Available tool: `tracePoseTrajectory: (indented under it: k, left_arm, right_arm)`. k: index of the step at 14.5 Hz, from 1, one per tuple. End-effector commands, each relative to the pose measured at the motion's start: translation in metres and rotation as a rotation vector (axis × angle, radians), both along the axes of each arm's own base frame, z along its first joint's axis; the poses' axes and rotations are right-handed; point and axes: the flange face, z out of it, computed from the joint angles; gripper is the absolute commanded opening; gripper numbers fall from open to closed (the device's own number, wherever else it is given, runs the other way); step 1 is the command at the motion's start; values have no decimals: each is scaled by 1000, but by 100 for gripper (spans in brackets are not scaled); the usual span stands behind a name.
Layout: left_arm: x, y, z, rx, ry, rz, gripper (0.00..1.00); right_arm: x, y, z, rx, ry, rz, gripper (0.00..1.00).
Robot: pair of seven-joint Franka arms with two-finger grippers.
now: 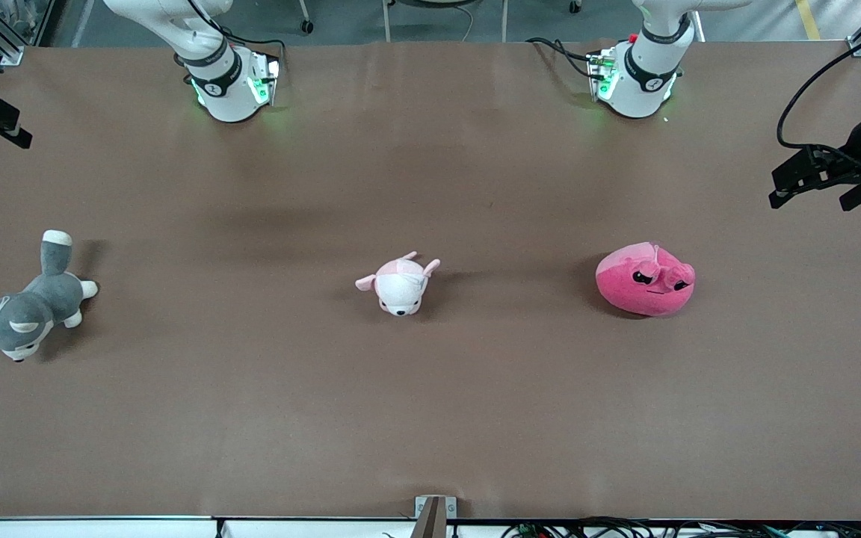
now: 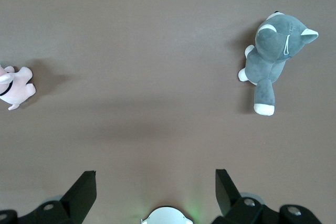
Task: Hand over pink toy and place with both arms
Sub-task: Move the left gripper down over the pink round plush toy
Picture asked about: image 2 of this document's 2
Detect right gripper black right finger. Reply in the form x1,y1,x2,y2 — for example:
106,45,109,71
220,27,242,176
212,168,324,224

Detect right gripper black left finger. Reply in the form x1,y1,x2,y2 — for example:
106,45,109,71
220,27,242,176
0,170,97,224

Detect white and pink dog plush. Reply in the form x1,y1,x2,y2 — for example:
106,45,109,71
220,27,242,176
0,63,36,111

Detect grey and white husky plush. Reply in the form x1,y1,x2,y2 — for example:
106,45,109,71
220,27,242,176
238,10,319,116

